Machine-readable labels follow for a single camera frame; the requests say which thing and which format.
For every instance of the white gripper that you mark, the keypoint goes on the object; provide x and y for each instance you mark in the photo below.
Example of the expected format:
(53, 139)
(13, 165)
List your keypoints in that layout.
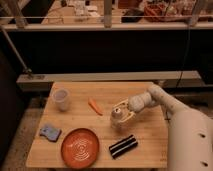
(134, 103)

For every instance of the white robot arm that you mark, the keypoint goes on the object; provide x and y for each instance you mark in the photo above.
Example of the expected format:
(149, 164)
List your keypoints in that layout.
(190, 132)

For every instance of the wooden table board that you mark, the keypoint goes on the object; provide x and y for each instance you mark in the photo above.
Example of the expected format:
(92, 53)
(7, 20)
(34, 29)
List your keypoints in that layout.
(150, 130)

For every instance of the orange carrot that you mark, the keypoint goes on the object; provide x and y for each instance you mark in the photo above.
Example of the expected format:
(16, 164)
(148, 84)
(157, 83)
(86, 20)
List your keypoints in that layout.
(94, 106)

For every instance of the black white striped cloth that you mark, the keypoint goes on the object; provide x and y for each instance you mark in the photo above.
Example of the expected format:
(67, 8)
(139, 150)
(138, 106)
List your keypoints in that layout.
(123, 146)

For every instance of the orange patterned plate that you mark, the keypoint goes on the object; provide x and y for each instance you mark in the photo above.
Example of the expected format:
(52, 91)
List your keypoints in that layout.
(80, 148)

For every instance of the clear plastic cup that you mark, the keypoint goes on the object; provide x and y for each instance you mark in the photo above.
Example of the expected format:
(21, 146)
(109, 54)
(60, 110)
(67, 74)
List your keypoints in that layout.
(61, 99)

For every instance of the blue purple sponge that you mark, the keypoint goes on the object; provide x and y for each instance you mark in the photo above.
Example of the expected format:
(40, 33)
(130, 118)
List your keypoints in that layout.
(51, 133)

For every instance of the metal rail frame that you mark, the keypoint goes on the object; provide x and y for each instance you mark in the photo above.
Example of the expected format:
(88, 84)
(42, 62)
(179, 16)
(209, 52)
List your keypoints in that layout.
(92, 15)

